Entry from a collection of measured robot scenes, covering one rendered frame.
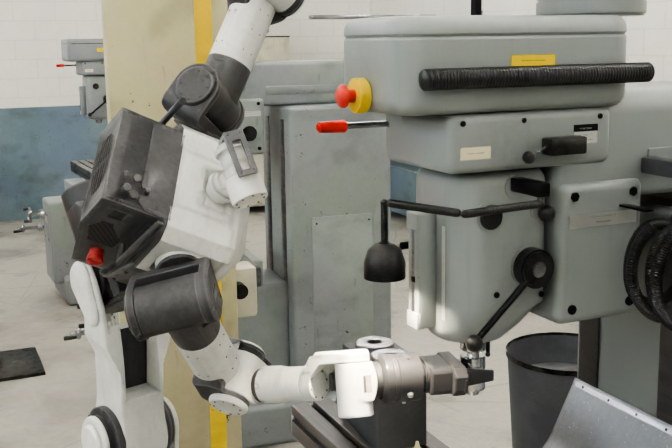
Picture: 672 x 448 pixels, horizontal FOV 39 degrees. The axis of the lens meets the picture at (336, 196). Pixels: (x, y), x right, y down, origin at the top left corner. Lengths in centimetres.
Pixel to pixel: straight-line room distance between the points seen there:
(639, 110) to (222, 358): 88
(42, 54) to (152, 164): 883
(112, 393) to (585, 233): 103
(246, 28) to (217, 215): 40
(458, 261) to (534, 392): 212
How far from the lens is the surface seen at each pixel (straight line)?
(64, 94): 1055
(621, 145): 177
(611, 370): 208
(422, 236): 166
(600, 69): 165
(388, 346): 221
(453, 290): 166
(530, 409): 377
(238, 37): 190
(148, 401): 209
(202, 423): 355
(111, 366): 206
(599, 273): 177
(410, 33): 150
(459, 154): 156
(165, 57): 325
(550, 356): 410
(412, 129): 165
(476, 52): 155
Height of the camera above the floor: 185
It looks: 9 degrees down
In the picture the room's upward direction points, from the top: 1 degrees counter-clockwise
